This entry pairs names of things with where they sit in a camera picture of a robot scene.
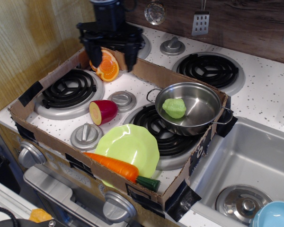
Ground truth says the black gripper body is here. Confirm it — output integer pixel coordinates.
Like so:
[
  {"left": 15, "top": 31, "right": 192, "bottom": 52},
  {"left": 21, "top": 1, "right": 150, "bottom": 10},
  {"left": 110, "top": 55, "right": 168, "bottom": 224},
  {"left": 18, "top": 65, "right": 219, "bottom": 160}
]
[{"left": 76, "top": 18, "right": 144, "bottom": 53}]

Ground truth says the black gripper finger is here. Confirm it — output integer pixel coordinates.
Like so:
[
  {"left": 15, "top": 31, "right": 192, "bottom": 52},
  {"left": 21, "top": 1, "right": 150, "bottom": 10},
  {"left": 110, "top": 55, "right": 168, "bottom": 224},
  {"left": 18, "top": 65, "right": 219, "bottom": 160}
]
[
  {"left": 124, "top": 43, "right": 140, "bottom": 72},
  {"left": 82, "top": 41, "right": 102, "bottom": 68}
]

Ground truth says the green toy broccoli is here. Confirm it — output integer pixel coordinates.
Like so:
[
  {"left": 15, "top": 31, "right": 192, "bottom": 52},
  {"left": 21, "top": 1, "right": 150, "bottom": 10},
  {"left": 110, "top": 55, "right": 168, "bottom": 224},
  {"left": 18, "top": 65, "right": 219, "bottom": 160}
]
[{"left": 162, "top": 98, "right": 186, "bottom": 119}]

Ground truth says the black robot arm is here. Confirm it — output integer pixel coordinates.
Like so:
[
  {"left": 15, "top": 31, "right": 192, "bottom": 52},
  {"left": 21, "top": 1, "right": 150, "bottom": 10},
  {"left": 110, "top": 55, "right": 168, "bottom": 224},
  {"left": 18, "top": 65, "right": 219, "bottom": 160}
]
[{"left": 76, "top": 0, "right": 145, "bottom": 72}]

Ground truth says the stainless steel pan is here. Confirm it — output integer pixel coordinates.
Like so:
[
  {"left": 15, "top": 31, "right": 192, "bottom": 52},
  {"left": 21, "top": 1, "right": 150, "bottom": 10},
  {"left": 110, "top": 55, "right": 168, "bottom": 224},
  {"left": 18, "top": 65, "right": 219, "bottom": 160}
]
[{"left": 146, "top": 82, "right": 233, "bottom": 136}]

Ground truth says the back left black burner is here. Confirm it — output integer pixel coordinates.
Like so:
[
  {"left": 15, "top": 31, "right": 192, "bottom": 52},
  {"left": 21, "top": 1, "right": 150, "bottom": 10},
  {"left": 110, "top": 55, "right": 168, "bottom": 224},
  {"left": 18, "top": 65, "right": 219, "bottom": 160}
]
[{"left": 100, "top": 26, "right": 151, "bottom": 59}]

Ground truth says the black burner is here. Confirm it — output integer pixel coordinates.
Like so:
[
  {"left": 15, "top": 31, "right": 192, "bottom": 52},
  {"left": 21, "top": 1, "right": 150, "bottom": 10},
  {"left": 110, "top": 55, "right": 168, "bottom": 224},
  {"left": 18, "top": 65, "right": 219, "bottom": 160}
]
[
  {"left": 172, "top": 52, "right": 246, "bottom": 96},
  {"left": 35, "top": 69, "right": 105, "bottom": 120},
  {"left": 100, "top": 26, "right": 151, "bottom": 59},
  {"left": 124, "top": 104, "right": 202, "bottom": 171}
]

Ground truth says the orange toy pumpkin slice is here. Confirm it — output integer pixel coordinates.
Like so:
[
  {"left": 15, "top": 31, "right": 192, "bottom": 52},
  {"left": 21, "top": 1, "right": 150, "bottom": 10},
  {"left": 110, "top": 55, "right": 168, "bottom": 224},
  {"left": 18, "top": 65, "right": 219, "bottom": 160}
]
[{"left": 89, "top": 49, "right": 119, "bottom": 82}]

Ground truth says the silver stovetop knob back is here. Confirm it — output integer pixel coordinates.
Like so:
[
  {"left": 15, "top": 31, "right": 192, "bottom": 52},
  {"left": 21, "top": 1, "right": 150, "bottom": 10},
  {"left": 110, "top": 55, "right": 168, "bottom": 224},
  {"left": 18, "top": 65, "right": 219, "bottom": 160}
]
[{"left": 160, "top": 37, "right": 186, "bottom": 56}]

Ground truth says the silver stovetop knob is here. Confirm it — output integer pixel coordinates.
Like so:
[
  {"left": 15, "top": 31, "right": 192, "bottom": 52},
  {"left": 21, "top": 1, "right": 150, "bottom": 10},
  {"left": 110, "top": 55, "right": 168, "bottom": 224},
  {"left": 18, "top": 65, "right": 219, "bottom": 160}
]
[
  {"left": 160, "top": 37, "right": 186, "bottom": 56},
  {"left": 71, "top": 123, "right": 104, "bottom": 151},
  {"left": 108, "top": 91, "right": 137, "bottom": 113}
]

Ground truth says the hanging metal strainer ladle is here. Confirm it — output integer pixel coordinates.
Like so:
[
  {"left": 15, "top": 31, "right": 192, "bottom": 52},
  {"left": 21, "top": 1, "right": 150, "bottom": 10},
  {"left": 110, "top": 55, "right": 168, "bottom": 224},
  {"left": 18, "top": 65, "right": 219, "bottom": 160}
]
[{"left": 144, "top": 0, "right": 167, "bottom": 25}]

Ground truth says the front left black burner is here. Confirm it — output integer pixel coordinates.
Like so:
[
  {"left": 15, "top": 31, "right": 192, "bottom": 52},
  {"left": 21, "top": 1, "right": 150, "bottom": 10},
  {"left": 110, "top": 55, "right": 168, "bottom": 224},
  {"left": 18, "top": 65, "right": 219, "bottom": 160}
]
[{"left": 35, "top": 69, "right": 105, "bottom": 120}]

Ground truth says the silver stovetop knob centre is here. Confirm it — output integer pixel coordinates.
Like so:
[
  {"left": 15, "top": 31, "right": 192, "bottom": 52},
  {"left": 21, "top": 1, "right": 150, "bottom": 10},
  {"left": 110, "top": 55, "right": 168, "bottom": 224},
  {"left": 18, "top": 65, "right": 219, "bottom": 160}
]
[{"left": 108, "top": 91, "right": 137, "bottom": 113}]

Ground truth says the red toy half fruit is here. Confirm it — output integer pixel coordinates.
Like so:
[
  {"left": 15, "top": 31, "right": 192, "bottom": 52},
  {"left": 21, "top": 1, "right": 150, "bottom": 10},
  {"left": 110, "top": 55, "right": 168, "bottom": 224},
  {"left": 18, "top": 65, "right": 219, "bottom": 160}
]
[{"left": 89, "top": 100, "right": 118, "bottom": 126}]

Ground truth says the hanging metal slotted spatula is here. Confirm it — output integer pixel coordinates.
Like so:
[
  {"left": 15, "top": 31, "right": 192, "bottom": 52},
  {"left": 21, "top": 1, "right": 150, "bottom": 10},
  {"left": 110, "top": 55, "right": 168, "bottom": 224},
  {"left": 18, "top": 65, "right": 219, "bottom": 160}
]
[{"left": 191, "top": 0, "right": 210, "bottom": 36}]

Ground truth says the back right black burner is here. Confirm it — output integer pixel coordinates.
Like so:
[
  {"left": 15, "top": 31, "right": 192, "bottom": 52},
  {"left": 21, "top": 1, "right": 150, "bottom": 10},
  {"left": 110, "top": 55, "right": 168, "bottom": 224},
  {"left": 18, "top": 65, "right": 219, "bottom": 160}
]
[{"left": 172, "top": 52, "right": 246, "bottom": 96}]

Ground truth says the silver stovetop knob front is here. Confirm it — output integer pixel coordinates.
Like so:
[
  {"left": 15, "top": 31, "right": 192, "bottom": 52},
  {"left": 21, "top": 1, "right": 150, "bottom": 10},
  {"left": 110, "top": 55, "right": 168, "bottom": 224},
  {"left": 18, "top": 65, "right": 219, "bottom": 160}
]
[{"left": 71, "top": 123, "right": 104, "bottom": 151}]

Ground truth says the light green plastic plate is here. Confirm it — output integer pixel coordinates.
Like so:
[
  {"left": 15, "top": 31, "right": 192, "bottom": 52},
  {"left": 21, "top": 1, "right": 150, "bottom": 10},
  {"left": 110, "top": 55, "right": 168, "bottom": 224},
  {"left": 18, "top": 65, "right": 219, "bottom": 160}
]
[{"left": 94, "top": 124, "right": 160, "bottom": 178}]

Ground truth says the brown cardboard fence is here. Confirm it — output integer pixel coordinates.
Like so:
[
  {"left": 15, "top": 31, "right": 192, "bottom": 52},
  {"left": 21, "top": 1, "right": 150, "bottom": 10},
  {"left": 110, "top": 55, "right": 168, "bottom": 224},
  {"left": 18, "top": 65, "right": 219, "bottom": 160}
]
[{"left": 9, "top": 49, "right": 227, "bottom": 222}]

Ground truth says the front right black burner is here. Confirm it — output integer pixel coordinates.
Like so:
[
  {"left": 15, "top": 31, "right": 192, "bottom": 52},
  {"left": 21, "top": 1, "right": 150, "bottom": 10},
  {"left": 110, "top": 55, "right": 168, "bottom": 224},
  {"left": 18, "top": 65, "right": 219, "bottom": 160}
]
[{"left": 124, "top": 104, "right": 202, "bottom": 171}]

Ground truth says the orange toy carrot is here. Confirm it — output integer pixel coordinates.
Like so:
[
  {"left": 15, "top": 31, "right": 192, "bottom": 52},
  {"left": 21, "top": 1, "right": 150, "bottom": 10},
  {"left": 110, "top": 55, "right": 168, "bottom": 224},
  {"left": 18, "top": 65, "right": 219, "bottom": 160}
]
[{"left": 83, "top": 152, "right": 160, "bottom": 192}]

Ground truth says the silver oven knob left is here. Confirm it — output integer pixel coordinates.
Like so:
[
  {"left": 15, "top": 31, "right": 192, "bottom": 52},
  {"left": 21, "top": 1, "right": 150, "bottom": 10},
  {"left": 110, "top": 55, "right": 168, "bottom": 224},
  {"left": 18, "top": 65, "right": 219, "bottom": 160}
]
[{"left": 18, "top": 141, "right": 46, "bottom": 168}]

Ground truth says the silver oven knob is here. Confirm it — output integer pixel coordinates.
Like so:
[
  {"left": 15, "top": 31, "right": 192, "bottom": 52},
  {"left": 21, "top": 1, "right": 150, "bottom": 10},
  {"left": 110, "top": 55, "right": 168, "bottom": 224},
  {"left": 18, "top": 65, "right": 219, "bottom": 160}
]
[
  {"left": 18, "top": 141, "right": 46, "bottom": 168},
  {"left": 102, "top": 191, "right": 137, "bottom": 223}
]

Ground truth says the silver oven knob right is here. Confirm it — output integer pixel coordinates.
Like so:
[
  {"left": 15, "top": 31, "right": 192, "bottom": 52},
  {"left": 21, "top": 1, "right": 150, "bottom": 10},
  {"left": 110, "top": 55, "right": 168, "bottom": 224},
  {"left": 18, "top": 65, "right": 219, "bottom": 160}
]
[{"left": 102, "top": 191, "right": 137, "bottom": 223}]

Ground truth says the stainless steel sink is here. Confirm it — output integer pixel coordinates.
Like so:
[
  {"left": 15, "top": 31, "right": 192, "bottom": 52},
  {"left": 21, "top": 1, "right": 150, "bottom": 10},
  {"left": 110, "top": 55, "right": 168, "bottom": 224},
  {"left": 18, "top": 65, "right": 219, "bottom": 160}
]
[{"left": 190, "top": 117, "right": 284, "bottom": 227}]

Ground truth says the yellow object bottom left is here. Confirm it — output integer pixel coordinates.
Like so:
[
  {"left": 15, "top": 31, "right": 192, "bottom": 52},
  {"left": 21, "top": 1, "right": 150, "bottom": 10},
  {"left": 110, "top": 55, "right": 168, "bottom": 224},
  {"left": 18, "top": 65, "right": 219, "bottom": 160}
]
[{"left": 29, "top": 208, "right": 53, "bottom": 223}]

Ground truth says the silver sink drain plug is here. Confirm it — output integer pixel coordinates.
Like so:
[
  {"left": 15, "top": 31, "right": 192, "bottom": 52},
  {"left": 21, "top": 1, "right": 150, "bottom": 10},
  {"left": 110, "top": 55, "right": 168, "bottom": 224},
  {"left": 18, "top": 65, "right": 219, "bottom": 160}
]
[{"left": 214, "top": 184, "right": 273, "bottom": 226}]

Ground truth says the light blue bowl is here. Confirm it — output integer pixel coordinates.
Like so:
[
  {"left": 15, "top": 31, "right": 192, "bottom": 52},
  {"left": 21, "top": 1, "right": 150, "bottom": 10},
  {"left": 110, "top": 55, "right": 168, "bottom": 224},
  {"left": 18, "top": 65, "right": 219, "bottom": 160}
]
[{"left": 249, "top": 201, "right": 284, "bottom": 227}]

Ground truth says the silver oven door handle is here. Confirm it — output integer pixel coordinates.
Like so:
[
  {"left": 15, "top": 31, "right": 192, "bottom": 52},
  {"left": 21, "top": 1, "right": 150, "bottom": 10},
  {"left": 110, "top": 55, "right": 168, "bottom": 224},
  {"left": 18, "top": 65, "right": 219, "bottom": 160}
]
[{"left": 24, "top": 167, "right": 115, "bottom": 227}]

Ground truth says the black cable bottom left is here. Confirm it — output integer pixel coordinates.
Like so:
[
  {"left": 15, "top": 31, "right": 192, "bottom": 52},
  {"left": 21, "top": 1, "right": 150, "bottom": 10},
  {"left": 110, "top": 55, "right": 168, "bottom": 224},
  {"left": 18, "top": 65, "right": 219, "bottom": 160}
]
[{"left": 0, "top": 206, "right": 19, "bottom": 227}]

